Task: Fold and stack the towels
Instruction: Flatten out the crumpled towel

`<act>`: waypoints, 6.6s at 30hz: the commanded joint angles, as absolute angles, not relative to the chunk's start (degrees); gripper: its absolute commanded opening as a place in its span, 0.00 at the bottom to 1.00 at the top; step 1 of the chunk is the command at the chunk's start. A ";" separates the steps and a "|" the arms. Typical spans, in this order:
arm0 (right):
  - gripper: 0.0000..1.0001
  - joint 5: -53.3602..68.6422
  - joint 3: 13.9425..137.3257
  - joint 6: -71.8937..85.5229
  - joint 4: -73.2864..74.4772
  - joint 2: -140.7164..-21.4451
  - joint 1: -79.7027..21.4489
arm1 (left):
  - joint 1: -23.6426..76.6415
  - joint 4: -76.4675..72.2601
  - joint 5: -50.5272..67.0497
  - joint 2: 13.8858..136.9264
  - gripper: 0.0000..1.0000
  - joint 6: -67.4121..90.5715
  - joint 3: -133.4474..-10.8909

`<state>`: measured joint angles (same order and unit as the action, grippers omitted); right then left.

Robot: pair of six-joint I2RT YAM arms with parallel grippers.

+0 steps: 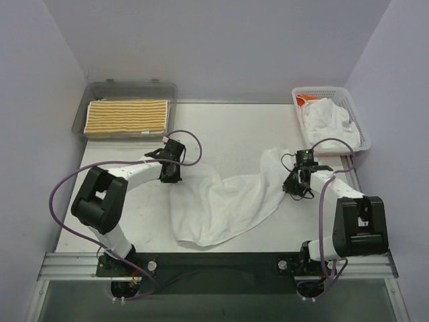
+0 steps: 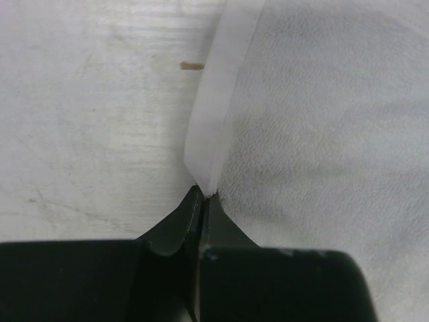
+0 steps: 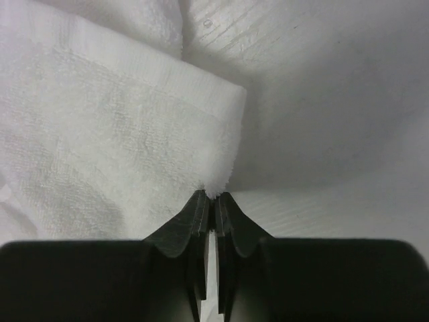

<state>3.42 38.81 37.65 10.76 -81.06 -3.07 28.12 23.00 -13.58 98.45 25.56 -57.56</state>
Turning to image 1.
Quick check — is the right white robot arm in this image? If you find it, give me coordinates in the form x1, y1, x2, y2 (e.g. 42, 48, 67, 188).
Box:
282, 162, 389, 262

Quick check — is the purple cable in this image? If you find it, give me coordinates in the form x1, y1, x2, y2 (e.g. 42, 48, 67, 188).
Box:
308, 137, 356, 298
48, 129, 204, 299

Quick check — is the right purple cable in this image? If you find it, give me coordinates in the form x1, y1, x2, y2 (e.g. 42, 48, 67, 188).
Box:
308, 137, 356, 298

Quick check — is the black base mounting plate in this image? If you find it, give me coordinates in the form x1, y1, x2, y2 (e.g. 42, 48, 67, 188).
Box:
95, 251, 338, 279

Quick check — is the plain white towel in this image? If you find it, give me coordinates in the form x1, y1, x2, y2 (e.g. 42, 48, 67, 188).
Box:
170, 148, 292, 247

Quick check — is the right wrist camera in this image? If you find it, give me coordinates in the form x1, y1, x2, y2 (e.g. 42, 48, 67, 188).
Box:
295, 149, 316, 166

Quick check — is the white plastic basket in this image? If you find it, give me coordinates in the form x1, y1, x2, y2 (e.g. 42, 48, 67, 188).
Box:
292, 87, 371, 156

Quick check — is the white towel in basket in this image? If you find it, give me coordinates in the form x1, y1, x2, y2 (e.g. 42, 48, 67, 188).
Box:
300, 98, 361, 150

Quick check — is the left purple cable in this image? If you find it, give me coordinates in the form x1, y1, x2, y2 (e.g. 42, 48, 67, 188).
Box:
48, 129, 204, 299

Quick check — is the clear grey plastic container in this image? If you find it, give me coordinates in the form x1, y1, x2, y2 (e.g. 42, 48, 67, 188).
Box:
72, 80, 178, 140

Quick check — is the aluminium frame rail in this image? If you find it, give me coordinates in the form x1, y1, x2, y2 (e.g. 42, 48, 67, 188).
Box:
38, 249, 398, 282

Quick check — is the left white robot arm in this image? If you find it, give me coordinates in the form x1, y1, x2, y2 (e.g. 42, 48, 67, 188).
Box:
71, 139, 186, 259

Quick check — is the orange cloth in basket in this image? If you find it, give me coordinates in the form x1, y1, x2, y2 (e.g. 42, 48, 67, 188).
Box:
295, 93, 313, 108

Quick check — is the yellow white striped towel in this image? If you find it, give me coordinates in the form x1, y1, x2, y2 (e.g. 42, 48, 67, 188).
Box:
83, 99, 169, 135

